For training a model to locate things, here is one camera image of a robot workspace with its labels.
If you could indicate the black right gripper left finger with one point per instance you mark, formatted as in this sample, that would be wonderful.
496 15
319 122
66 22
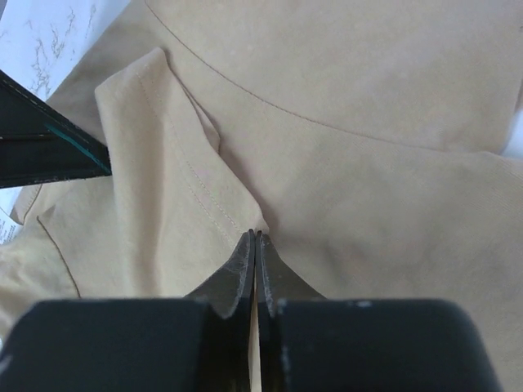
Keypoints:
228 293

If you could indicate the beige t shirt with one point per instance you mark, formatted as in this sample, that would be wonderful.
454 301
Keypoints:
365 137

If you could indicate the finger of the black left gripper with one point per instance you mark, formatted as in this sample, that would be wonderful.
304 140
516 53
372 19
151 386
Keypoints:
39 145

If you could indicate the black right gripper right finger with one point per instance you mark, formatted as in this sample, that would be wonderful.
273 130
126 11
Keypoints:
275 281

